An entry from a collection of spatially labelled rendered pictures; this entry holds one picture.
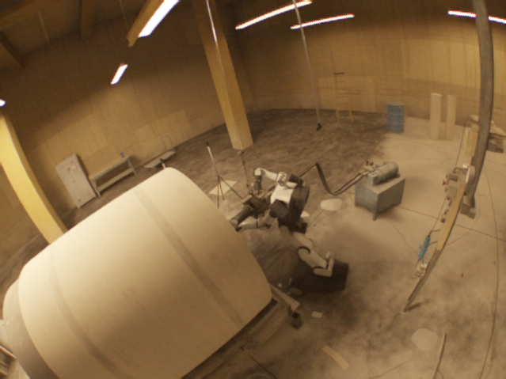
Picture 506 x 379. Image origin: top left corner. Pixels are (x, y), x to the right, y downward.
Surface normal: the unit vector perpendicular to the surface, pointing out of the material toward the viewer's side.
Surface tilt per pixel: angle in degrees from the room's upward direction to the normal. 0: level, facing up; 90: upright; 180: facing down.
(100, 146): 90
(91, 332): 52
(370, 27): 90
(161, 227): 32
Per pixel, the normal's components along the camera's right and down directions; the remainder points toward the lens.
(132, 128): 0.68, 0.24
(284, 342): -0.23, -0.83
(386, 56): -0.70, 0.50
